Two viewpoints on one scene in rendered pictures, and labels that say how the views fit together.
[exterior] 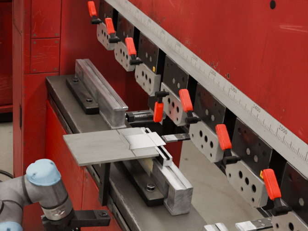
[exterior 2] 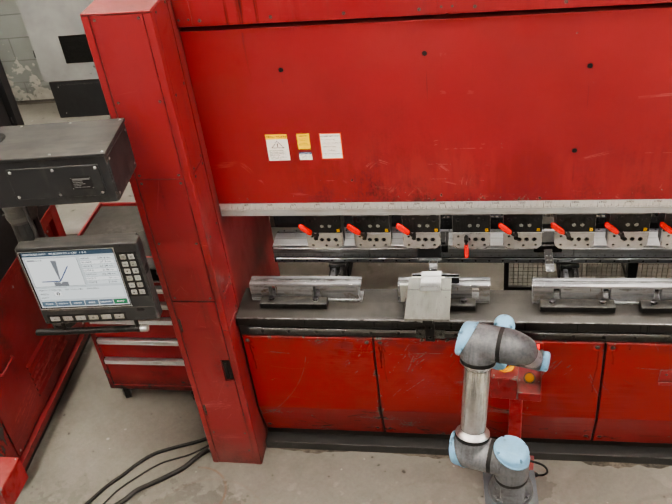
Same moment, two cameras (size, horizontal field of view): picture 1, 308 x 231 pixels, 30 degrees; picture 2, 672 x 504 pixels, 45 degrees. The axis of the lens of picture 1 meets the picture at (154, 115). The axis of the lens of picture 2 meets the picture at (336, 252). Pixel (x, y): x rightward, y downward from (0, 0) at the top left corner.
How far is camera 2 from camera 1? 2.69 m
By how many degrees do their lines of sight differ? 44
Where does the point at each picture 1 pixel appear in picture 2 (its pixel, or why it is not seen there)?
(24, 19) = (218, 284)
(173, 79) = (469, 225)
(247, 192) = (581, 244)
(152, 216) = (486, 312)
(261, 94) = (577, 193)
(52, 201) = not seen: hidden behind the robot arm
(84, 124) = (343, 314)
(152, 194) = (470, 302)
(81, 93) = (296, 300)
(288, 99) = (602, 186)
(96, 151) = (435, 307)
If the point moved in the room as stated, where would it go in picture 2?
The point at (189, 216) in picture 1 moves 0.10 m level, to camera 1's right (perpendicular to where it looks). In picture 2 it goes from (493, 295) to (503, 282)
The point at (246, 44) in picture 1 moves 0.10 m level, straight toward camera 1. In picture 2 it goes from (554, 176) to (578, 183)
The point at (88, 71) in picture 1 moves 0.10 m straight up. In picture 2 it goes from (280, 281) to (277, 264)
